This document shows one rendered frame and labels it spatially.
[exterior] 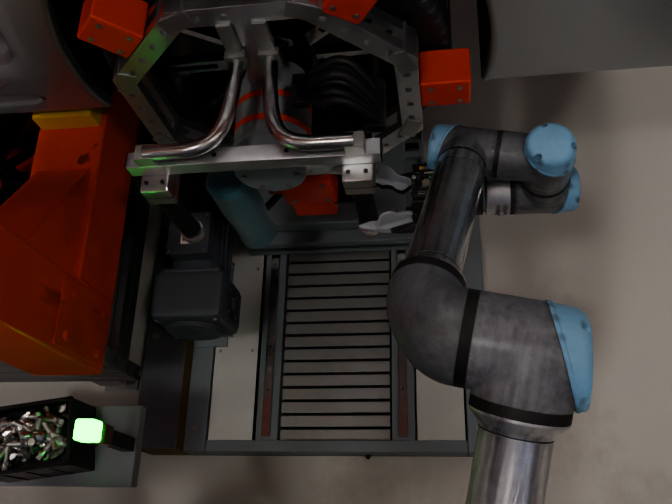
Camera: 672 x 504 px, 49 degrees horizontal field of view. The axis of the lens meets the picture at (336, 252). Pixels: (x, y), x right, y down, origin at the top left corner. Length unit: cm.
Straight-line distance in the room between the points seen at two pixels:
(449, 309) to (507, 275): 129
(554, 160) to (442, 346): 40
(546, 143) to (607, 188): 114
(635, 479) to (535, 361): 123
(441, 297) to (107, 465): 103
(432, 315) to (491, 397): 11
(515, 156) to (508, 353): 41
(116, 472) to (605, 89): 175
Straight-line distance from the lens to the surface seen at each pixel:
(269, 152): 118
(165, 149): 120
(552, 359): 82
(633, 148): 233
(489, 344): 81
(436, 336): 82
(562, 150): 112
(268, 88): 121
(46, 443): 166
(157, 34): 126
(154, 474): 213
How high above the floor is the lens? 196
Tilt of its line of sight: 66 degrees down
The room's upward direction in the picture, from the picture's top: 22 degrees counter-clockwise
